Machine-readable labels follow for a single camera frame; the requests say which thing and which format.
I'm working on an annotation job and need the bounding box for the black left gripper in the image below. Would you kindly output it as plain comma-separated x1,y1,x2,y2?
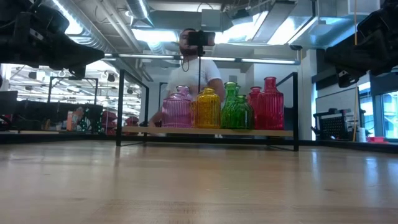
0,5,105,78

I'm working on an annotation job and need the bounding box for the black background rig frame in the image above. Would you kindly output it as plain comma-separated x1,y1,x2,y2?
47,75,100,105

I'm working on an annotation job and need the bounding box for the orange box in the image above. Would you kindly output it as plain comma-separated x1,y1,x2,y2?
66,111,75,131

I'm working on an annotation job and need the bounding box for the long ceiling light tube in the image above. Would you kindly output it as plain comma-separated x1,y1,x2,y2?
104,52,301,66

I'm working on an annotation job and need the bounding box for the green ribbed glass vase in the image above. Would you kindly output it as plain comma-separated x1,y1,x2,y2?
231,95,255,130

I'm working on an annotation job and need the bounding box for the pink ribbed glass jar vase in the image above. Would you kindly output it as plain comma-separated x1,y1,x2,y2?
161,92,193,129

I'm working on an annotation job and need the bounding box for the wide-neck yellow ribbed glass vase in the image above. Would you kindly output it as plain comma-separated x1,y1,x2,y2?
194,87,222,129

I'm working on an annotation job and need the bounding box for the person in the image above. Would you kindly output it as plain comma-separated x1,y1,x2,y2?
148,27,226,138

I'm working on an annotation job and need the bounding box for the black perforated cart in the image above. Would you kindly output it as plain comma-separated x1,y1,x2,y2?
312,108,356,141

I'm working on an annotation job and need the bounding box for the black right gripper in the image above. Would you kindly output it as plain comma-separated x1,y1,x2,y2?
323,0,398,89

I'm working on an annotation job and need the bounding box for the conical fluted green glass vase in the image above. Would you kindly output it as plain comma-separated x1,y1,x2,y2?
218,82,239,130

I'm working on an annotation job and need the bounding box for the grey ceiling box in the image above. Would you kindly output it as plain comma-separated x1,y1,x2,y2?
200,8,223,32

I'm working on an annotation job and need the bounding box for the black wire rack tray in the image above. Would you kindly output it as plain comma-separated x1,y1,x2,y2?
115,68,300,152

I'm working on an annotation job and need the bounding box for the ribbed silver ventilation duct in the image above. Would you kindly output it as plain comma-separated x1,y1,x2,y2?
43,0,125,55

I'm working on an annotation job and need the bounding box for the black phone on stand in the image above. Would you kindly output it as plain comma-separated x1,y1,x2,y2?
187,30,216,94

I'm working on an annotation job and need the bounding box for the red background object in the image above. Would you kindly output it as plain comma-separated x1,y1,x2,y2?
125,116,140,135
102,110,118,135

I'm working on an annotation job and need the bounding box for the black aluminium table frame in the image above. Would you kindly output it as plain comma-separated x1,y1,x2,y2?
0,132,398,153

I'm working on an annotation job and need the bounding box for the red ribbed glass bottle vase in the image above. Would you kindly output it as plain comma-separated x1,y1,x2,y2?
256,76,285,131

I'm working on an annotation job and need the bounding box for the tall red ribbed glass vase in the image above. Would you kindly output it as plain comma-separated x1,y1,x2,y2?
247,86,262,130

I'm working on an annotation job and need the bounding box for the flat silver ceiling air duct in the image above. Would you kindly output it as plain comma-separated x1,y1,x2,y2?
287,0,382,50

